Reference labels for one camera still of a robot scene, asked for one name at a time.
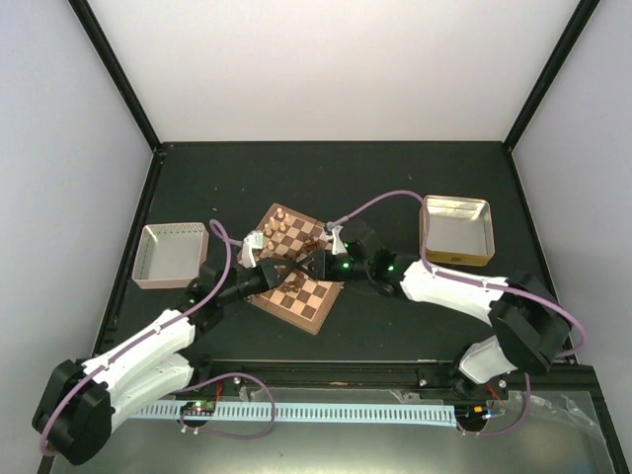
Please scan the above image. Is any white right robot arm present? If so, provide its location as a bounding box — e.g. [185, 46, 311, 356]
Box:
[297, 223, 571, 398]

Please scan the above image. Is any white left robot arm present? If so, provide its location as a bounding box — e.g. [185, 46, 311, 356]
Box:
[32, 258, 296, 465]

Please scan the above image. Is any pile of brown chess pieces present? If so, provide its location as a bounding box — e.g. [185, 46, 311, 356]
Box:
[282, 236, 320, 293]

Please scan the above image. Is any wooden chess board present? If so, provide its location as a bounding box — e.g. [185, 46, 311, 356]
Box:
[236, 202, 348, 336]

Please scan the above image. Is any gold metal tin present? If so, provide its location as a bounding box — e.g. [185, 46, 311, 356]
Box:
[426, 195, 496, 267]

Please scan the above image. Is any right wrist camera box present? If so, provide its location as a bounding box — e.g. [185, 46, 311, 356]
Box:
[325, 222, 347, 255]

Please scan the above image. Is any white slotted cable duct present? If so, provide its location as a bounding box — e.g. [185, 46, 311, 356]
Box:
[131, 400, 456, 428]

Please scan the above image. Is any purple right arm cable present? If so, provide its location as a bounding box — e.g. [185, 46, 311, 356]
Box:
[328, 191, 588, 438]

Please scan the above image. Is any black corner frame post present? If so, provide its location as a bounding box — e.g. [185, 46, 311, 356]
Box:
[68, 0, 162, 153]
[503, 0, 600, 152]

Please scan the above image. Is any black right corner frame post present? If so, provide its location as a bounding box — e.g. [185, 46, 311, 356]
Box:
[503, 0, 600, 152]

